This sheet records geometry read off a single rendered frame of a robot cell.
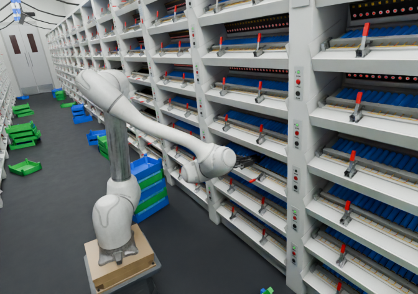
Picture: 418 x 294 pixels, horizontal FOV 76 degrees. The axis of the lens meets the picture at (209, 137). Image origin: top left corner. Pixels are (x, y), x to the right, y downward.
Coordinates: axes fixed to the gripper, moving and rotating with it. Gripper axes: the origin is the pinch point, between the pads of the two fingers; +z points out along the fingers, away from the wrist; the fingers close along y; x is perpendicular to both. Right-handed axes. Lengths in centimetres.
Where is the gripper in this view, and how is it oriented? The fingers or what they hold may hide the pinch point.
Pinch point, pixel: (253, 158)
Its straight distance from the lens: 142.6
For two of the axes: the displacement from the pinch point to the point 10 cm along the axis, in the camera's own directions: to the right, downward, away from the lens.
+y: -5.6, -2.4, 7.9
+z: 8.3, -1.2, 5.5
